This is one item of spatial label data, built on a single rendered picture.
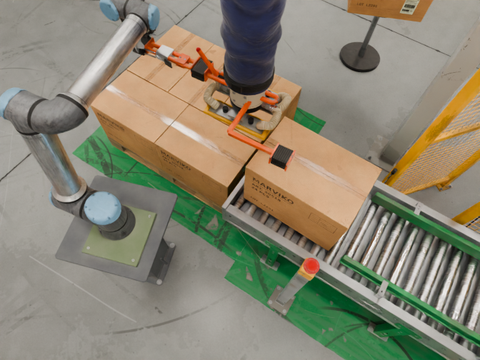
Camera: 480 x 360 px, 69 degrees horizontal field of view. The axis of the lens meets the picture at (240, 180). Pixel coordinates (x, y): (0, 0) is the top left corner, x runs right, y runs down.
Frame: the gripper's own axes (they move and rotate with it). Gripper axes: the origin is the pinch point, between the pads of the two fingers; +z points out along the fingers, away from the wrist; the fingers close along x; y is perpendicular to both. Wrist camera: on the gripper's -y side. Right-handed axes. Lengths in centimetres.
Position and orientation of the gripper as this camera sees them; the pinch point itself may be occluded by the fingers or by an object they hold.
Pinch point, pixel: (143, 43)
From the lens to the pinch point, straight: 193.5
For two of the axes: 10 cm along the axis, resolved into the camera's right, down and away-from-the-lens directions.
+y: 8.7, 4.4, -2.0
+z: -0.2, 4.5, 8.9
